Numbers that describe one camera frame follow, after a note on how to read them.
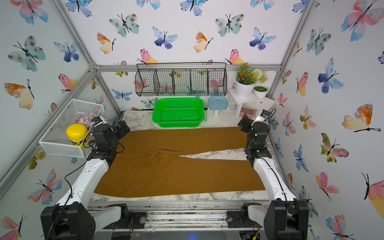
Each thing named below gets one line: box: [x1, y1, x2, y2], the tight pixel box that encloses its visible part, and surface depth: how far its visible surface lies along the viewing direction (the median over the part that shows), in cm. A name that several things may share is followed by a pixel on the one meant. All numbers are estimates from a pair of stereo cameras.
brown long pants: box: [94, 127, 267, 196], surface depth 95 cm
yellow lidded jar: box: [66, 123, 88, 150], surface depth 65 cm
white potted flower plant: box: [235, 62, 267, 98], surface depth 91 cm
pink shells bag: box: [75, 112, 97, 130], surface depth 70 cm
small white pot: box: [252, 85, 268, 100], surface depth 104 cm
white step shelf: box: [206, 88, 277, 127], surface depth 113 cm
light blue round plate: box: [208, 95, 229, 111], surface depth 107 cm
